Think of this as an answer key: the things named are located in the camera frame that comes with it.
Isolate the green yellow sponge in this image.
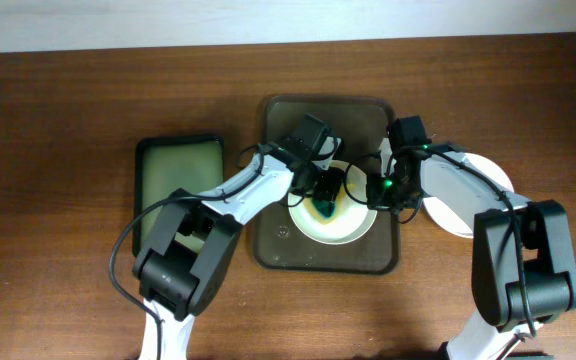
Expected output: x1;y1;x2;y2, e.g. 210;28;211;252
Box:
311;199;339;222

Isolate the white plate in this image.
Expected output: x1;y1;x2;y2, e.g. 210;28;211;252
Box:
421;152;514;239
288;160;377;245

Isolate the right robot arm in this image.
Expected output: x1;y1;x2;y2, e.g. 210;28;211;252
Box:
366;116;576;359

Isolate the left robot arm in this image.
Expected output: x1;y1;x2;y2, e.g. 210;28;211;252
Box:
133;114;343;359

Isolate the large brown serving tray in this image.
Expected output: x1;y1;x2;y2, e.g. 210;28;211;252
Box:
252;94;400;275

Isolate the black water tray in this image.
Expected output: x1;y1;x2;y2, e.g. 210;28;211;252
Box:
131;133;226;259

